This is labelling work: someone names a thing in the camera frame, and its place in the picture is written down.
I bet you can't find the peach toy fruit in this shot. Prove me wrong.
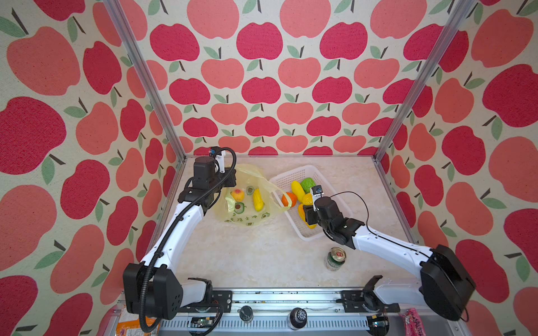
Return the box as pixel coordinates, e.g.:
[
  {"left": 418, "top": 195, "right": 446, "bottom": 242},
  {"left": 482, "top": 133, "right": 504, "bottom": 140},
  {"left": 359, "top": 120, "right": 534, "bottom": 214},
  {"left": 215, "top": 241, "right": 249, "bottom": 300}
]
[{"left": 231, "top": 188, "right": 245, "bottom": 202}]

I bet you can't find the yellow orange mango toy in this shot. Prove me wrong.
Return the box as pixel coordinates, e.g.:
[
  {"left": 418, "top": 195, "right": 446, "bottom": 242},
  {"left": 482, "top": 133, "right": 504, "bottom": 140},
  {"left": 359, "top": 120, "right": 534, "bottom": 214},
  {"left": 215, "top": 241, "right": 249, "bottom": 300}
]
[{"left": 298, "top": 204, "right": 317, "bottom": 230}]

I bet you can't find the small yellow toy fruit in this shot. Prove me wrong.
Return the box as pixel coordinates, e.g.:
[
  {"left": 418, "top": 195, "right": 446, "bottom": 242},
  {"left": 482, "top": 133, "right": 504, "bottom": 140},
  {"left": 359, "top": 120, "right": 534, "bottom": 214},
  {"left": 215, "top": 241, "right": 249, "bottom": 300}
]
[{"left": 301, "top": 193, "right": 313, "bottom": 206}]

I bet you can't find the yellow plastic bag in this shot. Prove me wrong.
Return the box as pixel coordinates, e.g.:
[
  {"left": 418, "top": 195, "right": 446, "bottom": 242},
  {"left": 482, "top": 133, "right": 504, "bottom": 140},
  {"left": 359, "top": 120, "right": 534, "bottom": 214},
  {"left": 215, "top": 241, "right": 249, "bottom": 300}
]
[{"left": 213, "top": 164, "right": 290, "bottom": 227}]

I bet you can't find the yellow elongated toy fruit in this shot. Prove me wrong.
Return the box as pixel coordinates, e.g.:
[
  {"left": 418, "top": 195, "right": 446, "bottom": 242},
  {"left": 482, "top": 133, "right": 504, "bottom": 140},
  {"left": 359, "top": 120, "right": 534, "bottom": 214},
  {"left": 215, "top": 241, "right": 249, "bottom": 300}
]
[{"left": 291, "top": 181, "right": 305, "bottom": 203}]

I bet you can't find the orange toy fruit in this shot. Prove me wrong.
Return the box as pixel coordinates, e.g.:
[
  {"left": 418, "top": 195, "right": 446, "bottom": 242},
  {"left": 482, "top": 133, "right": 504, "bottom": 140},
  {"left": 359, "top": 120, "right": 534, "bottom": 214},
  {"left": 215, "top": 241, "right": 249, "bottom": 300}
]
[{"left": 281, "top": 192, "right": 298, "bottom": 208}]

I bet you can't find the green toy fruit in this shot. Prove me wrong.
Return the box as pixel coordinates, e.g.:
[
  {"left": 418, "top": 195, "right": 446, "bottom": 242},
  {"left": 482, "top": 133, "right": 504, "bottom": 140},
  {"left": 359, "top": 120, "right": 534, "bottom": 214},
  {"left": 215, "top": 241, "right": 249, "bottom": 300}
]
[{"left": 300, "top": 177, "right": 317, "bottom": 194}]

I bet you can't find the yellow banana toy fruit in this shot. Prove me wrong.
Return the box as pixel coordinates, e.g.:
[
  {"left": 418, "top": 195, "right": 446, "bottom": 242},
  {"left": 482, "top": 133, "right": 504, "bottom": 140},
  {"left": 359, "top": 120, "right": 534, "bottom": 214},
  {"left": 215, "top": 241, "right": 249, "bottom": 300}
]
[{"left": 253, "top": 188, "right": 265, "bottom": 212}]

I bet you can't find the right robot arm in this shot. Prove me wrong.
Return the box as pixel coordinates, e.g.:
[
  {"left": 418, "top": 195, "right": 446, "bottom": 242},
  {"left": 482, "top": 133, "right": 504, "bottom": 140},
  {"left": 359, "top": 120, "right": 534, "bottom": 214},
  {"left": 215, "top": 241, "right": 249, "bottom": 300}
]
[{"left": 305, "top": 196, "right": 476, "bottom": 321}]

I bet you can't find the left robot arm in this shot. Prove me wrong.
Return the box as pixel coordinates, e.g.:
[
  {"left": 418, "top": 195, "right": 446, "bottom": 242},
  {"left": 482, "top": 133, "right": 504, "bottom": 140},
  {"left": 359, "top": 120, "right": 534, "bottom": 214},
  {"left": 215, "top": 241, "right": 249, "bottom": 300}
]
[{"left": 123, "top": 147, "right": 237, "bottom": 333}]

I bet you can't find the green drink can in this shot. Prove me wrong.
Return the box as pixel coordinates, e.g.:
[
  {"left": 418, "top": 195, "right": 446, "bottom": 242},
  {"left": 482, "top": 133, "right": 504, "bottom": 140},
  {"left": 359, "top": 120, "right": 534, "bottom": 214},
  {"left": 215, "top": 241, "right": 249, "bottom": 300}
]
[{"left": 324, "top": 246, "right": 346, "bottom": 272}]

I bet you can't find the white plastic basket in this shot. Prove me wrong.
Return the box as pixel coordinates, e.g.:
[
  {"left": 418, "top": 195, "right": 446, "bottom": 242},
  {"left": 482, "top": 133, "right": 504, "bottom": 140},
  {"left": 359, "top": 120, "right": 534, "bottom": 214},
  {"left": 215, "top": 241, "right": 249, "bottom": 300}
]
[{"left": 268, "top": 164, "right": 354, "bottom": 242}]

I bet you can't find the black round knob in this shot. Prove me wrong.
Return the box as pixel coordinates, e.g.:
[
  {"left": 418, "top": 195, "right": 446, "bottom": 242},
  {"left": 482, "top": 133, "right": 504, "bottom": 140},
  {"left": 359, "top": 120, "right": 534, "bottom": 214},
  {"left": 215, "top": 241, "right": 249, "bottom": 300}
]
[{"left": 287, "top": 307, "right": 308, "bottom": 330}]

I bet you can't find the pink snack packet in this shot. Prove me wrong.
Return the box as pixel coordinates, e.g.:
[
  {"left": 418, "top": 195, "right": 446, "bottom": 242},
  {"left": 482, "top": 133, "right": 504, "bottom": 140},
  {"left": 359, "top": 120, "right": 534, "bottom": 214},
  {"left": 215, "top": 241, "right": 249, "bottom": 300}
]
[{"left": 400, "top": 308, "right": 426, "bottom": 336}]

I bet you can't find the small grey knob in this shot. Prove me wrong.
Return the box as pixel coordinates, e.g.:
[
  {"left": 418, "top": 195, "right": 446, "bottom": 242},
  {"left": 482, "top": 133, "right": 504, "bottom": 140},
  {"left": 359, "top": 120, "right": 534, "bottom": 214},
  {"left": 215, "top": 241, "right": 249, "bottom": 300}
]
[{"left": 239, "top": 305, "right": 254, "bottom": 323}]

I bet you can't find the orange snack packet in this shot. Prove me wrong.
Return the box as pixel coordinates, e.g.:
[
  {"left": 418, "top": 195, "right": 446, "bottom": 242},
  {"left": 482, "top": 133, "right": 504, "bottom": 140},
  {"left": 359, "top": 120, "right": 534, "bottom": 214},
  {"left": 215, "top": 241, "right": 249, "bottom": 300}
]
[{"left": 115, "top": 319, "right": 160, "bottom": 336}]

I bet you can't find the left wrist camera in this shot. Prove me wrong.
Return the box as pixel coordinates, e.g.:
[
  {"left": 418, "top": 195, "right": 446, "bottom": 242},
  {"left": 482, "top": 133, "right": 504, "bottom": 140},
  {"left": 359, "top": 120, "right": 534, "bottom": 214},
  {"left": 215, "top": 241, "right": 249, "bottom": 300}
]
[{"left": 210, "top": 146, "right": 226, "bottom": 174}]

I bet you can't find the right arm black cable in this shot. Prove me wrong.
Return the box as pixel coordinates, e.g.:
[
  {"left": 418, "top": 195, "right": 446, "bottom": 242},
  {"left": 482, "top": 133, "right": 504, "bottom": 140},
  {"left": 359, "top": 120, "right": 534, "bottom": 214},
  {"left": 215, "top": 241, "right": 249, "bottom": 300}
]
[{"left": 327, "top": 190, "right": 469, "bottom": 323}]

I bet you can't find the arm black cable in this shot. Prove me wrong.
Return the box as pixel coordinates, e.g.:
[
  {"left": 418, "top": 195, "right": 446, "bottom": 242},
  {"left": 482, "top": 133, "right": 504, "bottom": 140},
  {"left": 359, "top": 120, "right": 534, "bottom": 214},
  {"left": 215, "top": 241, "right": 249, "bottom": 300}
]
[
  {"left": 327, "top": 190, "right": 469, "bottom": 323},
  {"left": 138, "top": 146, "right": 238, "bottom": 335}
]

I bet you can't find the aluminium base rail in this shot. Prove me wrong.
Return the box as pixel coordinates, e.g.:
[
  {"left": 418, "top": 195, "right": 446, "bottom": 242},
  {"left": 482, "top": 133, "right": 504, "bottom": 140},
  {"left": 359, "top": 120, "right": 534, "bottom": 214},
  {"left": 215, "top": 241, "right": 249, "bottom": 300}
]
[{"left": 106, "top": 287, "right": 463, "bottom": 336}]

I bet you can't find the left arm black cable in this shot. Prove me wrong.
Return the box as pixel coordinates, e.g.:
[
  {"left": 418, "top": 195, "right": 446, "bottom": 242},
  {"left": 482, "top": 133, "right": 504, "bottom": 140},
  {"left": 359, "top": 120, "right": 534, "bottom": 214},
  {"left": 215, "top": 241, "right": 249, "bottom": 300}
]
[{"left": 138, "top": 146, "right": 238, "bottom": 335}]

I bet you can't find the left aluminium corner post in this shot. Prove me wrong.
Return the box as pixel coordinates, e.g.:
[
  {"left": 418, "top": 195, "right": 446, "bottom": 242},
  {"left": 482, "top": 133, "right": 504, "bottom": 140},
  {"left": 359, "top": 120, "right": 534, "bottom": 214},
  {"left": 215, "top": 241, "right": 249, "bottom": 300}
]
[{"left": 104, "top": 0, "right": 186, "bottom": 164}]

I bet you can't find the aluminium corner post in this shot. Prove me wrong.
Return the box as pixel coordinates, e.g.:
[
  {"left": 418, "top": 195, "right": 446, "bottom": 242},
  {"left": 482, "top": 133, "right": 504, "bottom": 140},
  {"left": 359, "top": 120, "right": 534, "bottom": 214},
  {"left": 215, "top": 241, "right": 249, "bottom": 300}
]
[
  {"left": 374, "top": 0, "right": 475, "bottom": 164},
  {"left": 104, "top": 0, "right": 186, "bottom": 164}
]

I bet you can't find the right aluminium corner post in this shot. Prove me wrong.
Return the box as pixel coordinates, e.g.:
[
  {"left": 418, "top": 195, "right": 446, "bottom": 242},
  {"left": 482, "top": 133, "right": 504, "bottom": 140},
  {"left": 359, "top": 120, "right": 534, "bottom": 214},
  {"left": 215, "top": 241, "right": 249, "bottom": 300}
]
[{"left": 374, "top": 0, "right": 475, "bottom": 164}]

